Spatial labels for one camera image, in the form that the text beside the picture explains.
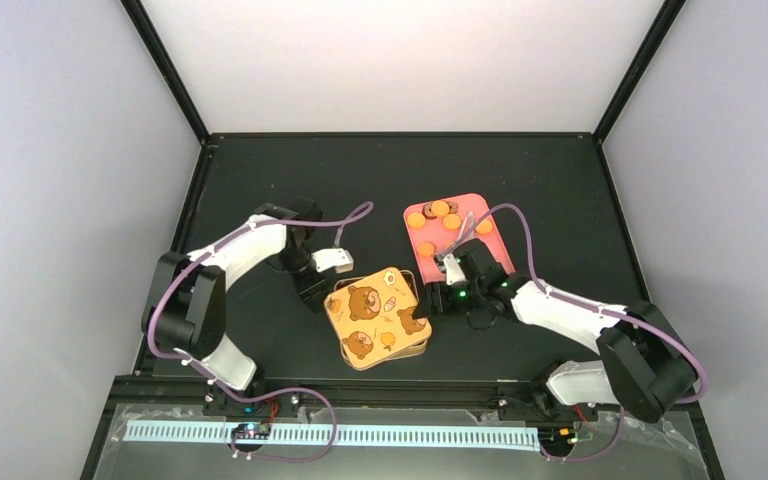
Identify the light blue slotted cable duct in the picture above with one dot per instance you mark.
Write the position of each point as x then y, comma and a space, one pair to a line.
358, 435

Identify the round waffle cookie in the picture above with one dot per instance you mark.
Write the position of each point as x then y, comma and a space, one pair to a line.
439, 208
416, 220
484, 227
426, 249
452, 222

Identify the black enclosure frame post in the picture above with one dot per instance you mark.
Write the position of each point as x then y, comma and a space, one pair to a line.
152, 41

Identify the gold cookie tin box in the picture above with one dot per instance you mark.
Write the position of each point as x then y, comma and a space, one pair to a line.
417, 344

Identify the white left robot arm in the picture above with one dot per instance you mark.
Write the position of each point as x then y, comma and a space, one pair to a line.
185, 317

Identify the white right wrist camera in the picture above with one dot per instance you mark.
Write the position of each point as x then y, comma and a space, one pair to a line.
452, 270

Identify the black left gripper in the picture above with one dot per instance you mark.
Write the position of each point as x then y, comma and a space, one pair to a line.
313, 287

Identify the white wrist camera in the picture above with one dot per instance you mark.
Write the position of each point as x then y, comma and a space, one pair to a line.
452, 270
337, 259

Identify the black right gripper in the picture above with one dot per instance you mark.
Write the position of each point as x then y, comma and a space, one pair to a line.
435, 301

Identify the silver tin lid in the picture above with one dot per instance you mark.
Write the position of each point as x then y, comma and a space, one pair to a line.
376, 318

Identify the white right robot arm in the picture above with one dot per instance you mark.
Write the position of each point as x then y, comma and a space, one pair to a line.
641, 366

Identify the pink plastic tray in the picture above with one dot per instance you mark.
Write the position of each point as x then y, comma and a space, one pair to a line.
442, 238

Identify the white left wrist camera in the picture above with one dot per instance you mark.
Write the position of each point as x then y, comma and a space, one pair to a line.
337, 259

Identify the chocolate sprinkled donut cookie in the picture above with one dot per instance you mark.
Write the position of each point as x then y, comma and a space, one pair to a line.
428, 213

